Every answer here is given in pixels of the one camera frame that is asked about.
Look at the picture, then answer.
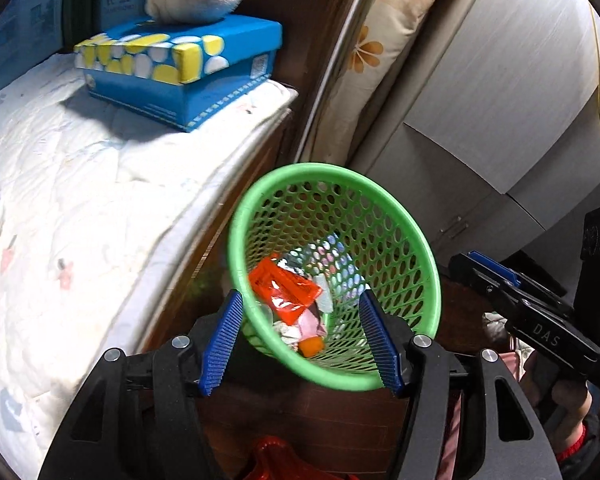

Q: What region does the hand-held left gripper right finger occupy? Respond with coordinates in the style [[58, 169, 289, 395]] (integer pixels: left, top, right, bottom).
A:
[[357, 290, 563, 480]]

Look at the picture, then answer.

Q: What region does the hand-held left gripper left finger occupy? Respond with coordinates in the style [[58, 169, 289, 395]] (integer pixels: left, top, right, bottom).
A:
[[39, 290, 244, 480]]

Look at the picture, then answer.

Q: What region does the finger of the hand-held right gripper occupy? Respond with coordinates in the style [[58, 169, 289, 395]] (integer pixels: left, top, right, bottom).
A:
[[449, 255, 576, 328], [467, 251, 569, 306]]

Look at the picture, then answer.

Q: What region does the pink snack packet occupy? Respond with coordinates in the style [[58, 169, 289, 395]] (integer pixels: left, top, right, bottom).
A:
[[300, 310, 329, 341]]

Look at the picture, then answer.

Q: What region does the orange snack wrapper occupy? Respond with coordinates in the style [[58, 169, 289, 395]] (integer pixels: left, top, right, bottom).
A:
[[248, 258, 324, 328]]

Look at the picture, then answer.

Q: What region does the green plastic mesh basket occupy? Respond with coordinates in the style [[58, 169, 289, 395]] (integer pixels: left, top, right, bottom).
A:
[[228, 161, 442, 392]]

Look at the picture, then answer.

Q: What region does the person's right hand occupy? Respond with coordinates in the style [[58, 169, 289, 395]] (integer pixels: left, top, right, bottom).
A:
[[527, 355, 594, 441]]

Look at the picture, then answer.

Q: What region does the red wristband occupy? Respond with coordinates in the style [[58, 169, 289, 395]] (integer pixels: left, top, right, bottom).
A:
[[555, 422, 600, 464]]

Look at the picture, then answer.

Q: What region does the red plastic object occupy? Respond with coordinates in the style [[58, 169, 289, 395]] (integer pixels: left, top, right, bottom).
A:
[[250, 436, 334, 480]]

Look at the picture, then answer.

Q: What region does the white cabinet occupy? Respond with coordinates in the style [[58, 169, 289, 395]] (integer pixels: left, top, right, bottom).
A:
[[350, 0, 600, 273]]

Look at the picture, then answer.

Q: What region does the white quilted blanket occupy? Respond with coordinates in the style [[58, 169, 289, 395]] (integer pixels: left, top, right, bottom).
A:
[[0, 52, 301, 461]]

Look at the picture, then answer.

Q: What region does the floral beige pillow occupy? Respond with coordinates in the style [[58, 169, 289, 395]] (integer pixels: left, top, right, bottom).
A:
[[300, 0, 496, 167]]

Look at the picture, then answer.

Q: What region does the blue dotted tissue box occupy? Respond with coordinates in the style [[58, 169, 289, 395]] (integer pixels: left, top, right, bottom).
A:
[[73, 15, 283, 133]]

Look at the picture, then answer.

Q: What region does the dark wooden panel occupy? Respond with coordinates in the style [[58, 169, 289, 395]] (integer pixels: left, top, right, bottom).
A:
[[230, 0, 381, 161]]

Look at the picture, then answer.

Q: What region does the white cardboard box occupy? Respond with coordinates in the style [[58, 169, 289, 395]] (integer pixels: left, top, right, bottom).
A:
[[0, 0, 153, 86]]

